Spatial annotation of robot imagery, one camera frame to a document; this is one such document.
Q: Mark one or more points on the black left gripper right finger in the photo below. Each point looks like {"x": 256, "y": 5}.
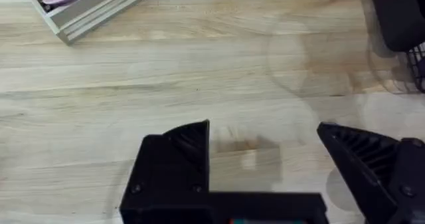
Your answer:
{"x": 375, "y": 171}

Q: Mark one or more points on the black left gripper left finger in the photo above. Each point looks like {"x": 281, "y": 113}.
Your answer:
{"x": 169, "y": 171}

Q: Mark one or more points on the grey box with pink disc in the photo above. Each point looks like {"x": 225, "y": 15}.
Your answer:
{"x": 89, "y": 8}

